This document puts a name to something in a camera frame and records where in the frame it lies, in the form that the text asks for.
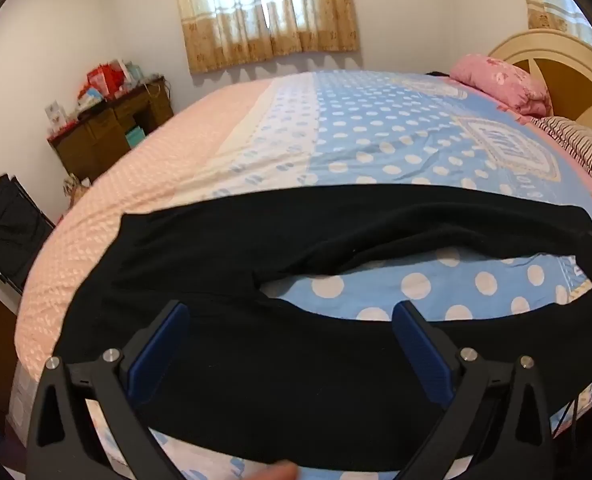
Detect black folding chair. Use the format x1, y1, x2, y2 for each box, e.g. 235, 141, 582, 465
0, 174, 56, 293

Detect pink textured blanket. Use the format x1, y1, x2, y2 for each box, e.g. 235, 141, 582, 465
13, 77, 277, 381

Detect striped pillow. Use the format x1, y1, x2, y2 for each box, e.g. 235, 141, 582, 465
531, 116, 592, 206

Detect pink floral pillow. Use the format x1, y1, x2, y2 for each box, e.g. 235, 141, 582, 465
448, 53, 554, 118

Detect cream wooden headboard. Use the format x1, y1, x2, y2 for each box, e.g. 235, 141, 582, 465
488, 29, 592, 136

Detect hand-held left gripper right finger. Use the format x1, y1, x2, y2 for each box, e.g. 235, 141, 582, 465
391, 300, 559, 480

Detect black cable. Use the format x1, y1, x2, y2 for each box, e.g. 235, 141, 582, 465
550, 394, 579, 436

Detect pale teal box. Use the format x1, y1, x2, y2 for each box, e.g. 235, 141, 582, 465
121, 60, 144, 86

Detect person's left hand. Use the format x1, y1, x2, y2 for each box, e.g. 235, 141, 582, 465
248, 461, 299, 480

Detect black pants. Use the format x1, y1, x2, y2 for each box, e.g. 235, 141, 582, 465
58, 185, 592, 473

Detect blue polka dot bed sheet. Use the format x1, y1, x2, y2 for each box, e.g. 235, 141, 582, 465
6, 67, 592, 480

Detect small white card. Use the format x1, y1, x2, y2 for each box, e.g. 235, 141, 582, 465
46, 101, 69, 128

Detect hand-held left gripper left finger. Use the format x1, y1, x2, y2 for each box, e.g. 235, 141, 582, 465
26, 300, 192, 480

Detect brown wooden desk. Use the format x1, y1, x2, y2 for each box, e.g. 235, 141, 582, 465
47, 76, 174, 183

